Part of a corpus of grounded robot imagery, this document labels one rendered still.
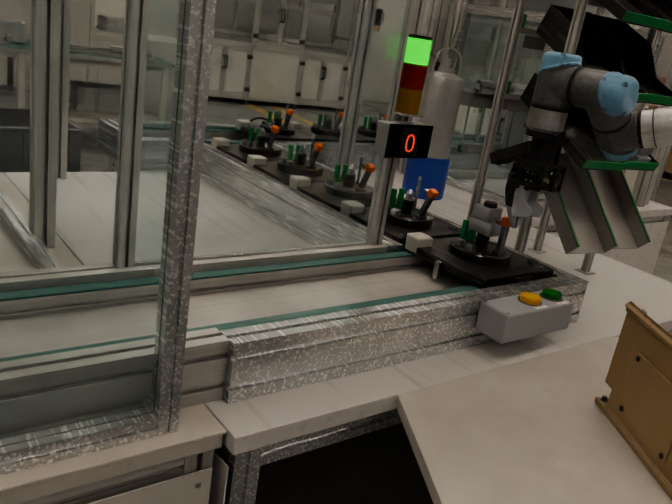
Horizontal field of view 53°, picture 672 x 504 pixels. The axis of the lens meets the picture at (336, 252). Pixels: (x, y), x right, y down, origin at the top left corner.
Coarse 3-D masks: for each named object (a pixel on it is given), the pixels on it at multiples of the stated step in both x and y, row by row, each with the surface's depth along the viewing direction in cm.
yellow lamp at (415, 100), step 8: (400, 88) 140; (400, 96) 140; (408, 96) 139; (416, 96) 139; (400, 104) 140; (408, 104) 139; (416, 104) 140; (400, 112) 140; (408, 112) 140; (416, 112) 141
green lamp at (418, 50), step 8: (408, 40) 137; (416, 40) 136; (424, 40) 135; (408, 48) 137; (416, 48) 136; (424, 48) 136; (408, 56) 137; (416, 56) 136; (424, 56) 137; (424, 64) 137
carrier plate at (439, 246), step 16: (448, 240) 162; (432, 256) 149; (448, 256) 150; (512, 256) 157; (464, 272) 142; (480, 272) 143; (496, 272) 144; (512, 272) 146; (528, 272) 148; (544, 272) 151; (480, 288) 139
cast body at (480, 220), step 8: (488, 200) 152; (480, 208) 150; (488, 208) 149; (496, 208) 150; (472, 216) 152; (480, 216) 150; (488, 216) 149; (496, 216) 150; (472, 224) 152; (480, 224) 150; (488, 224) 149; (496, 224) 149; (480, 232) 151; (488, 232) 149; (496, 232) 150
